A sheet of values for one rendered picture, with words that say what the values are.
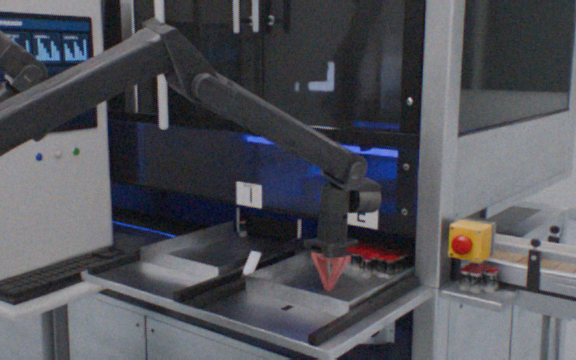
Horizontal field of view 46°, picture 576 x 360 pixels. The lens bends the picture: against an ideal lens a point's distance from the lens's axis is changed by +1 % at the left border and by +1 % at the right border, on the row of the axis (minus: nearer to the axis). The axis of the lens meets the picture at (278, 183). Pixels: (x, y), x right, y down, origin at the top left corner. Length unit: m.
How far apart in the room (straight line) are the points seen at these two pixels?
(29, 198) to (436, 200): 1.06
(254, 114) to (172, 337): 1.13
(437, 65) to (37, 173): 1.07
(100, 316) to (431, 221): 1.27
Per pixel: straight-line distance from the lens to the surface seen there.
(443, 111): 1.42
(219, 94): 1.02
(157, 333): 2.14
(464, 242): 1.41
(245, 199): 1.75
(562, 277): 1.52
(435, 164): 1.44
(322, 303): 1.34
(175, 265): 1.60
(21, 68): 1.36
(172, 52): 0.98
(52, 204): 1.94
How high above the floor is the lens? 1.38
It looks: 11 degrees down
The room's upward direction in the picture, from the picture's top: straight up
